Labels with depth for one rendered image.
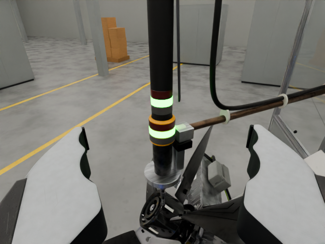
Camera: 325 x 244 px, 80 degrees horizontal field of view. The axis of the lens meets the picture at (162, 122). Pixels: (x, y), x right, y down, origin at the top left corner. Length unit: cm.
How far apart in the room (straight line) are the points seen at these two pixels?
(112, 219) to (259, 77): 496
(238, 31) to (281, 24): 688
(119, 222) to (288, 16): 526
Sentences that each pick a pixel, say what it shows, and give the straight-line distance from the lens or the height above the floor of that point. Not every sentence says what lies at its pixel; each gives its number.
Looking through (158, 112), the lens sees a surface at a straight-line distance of 29.
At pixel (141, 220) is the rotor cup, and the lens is 64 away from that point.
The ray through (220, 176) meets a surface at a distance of 84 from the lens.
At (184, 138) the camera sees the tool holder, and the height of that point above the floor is 153.
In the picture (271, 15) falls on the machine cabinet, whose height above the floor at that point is 165.
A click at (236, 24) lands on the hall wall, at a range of 1245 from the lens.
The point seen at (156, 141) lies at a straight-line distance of 32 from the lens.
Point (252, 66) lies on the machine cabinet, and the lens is 583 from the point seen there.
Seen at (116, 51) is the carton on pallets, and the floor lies 42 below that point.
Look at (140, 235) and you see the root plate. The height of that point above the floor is 111.
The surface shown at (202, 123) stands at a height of 155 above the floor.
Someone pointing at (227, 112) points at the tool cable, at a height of 156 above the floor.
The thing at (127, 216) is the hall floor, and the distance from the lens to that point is 214.
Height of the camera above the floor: 172
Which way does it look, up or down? 29 degrees down
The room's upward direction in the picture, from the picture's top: 1 degrees counter-clockwise
